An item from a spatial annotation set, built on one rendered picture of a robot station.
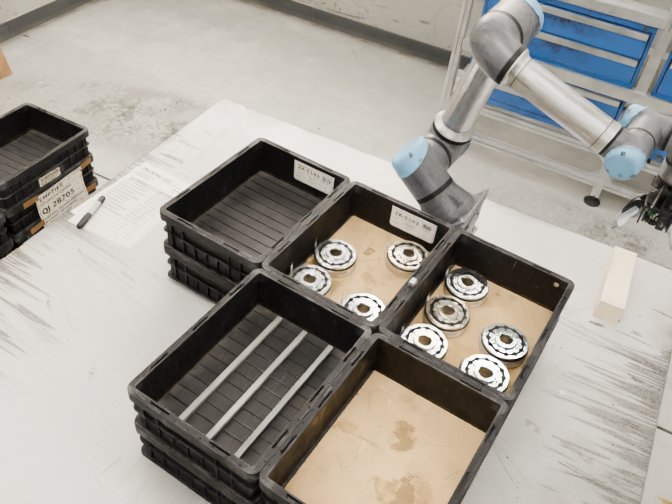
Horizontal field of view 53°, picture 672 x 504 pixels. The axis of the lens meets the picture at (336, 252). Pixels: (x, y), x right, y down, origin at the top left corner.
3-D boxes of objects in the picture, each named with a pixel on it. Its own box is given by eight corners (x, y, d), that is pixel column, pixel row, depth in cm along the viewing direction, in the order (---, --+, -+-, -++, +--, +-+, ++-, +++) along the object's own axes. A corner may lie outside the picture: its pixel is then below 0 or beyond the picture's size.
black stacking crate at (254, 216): (259, 171, 192) (260, 138, 184) (347, 214, 182) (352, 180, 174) (161, 246, 166) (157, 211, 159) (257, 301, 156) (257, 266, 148)
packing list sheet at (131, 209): (140, 160, 209) (140, 158, 208) (202, 186, 202) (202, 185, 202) (61, 218, 187) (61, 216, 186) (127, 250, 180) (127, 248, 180)
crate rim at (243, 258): (260, 143, 185) (260, 135, 184) (352, 186, 175) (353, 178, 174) (156, 217, 160) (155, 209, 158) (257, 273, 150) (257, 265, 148)
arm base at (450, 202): (436, 215, 199) (417, 188, 197) (480, 192, 191) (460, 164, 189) (423, 239, 187) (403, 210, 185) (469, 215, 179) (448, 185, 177)
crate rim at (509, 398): (456, 234, 165) (458, 227, 163) (573, 289, 155) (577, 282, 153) (374, 337, 139) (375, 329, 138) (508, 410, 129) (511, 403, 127)
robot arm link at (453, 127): (406, 158, 195) (486, 1, 151) (432, 133, 203) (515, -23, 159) (439, 183, 193) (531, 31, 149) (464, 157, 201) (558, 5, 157)
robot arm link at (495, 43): (465, 21, 144) (653, 162, 138) (488, 1, 151) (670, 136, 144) (442, 61, 154) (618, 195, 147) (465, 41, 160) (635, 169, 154)
